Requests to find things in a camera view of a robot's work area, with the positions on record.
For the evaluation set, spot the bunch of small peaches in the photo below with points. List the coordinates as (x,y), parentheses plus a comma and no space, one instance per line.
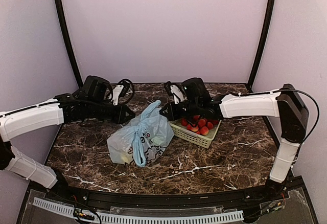
(199,124)

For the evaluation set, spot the black corner frame post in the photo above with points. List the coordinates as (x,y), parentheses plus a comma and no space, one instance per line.
(261,44)
(67,42)

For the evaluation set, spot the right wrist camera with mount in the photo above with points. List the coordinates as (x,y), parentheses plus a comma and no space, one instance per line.
(174,90)

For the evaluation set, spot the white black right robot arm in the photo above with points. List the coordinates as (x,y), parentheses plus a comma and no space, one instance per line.
(191,98)

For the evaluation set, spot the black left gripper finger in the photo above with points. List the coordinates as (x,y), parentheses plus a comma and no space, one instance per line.
(126,111)
(126,117)

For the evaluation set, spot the pale green perforated basket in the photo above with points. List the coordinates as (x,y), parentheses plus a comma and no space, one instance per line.
(193,137)

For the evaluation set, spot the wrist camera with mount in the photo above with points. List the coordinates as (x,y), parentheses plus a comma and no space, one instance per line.
(174,90)
(123,87)

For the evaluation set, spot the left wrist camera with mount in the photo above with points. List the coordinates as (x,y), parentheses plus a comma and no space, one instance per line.
(123,87)

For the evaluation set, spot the black right corner frame post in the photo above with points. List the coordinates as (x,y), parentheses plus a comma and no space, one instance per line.
(261,44)

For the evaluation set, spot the fruits inside the bag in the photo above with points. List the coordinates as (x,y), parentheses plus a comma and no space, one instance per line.
(125,158)

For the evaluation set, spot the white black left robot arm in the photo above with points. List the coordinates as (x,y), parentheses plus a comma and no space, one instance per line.
(61,109)

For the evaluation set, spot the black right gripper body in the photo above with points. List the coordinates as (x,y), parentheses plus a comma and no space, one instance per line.
(192,109)

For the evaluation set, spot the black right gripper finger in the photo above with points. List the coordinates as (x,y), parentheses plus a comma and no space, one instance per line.
(166,108)
(166,114)

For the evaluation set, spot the light blue printed plastic bag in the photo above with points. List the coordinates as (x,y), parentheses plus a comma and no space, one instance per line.
(146,137)

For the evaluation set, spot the black left corner frame post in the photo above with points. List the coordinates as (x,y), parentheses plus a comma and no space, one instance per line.
(67,42)

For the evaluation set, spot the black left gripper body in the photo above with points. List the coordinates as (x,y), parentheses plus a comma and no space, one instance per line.
(96,110)

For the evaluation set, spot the white slotted cable duct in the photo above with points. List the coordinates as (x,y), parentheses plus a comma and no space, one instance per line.
(102,217)

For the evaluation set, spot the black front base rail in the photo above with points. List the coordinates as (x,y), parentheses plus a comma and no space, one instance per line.
(291,205)

